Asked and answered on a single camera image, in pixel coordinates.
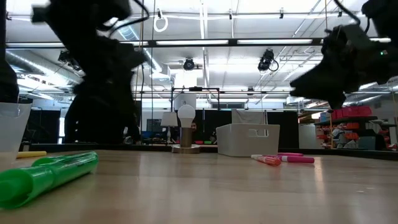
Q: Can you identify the black partition panel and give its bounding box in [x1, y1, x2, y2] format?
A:
[30, 108, 62, 145]
[266, 110, 300, 149]

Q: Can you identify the green highlighter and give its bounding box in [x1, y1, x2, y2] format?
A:
[0, 153, 100, 210]
[30, 151, 98, 167]

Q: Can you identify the shelf with red bins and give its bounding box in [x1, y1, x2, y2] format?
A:
[313, 105, 398, 151]

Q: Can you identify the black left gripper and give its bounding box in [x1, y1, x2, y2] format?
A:
[30, 0, 147, 145]

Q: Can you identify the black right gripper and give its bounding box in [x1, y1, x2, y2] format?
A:
[289, 24, 398, 110]

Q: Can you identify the thin yellow highlighter pen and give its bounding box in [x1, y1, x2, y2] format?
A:
[16, 150, 48, 159]

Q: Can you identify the clear plastic container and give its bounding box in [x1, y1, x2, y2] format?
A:
[0, 102, 33, 164]

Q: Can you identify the black station frame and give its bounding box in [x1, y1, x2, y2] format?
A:
[170, 86, 221, 111]

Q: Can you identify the shaded table lamp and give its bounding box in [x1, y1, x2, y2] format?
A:
[160, 111, 179, 145]

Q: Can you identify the person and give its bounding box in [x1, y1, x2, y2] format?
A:
[189, 121, 200, 143]

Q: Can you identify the silver ventilation duct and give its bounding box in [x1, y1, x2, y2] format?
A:
[5, 49, 84, 94]

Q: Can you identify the black ceiling-mounted camera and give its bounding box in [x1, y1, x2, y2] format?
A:
[57, 49, 82, 73]
[257, 49, 280, 73]
[182, 57, 196, 72]

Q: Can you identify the grey plastic bin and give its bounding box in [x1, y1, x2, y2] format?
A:
[215, 123, 281, 157]

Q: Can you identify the bulb lamp on metal base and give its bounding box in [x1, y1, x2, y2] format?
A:
[171, 104, 201, 154]

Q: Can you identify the white cable loop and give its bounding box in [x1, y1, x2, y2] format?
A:
[152, 14, 169, 34]

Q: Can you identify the orange whiteboard marker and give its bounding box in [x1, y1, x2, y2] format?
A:
[251, 154, 282, 167]

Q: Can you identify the red whiteboard marker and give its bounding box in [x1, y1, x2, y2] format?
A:
[275, 155, 316, 164]

